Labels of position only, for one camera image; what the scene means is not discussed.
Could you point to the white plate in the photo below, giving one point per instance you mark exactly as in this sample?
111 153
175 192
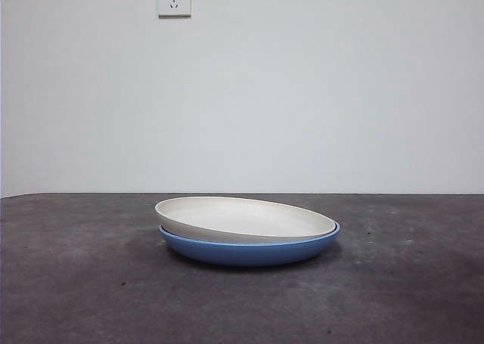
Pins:
234 215

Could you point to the blue plate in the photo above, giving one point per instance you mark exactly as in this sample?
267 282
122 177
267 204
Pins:
246 253

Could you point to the white wall socket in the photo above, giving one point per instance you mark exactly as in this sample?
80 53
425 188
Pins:
174 0

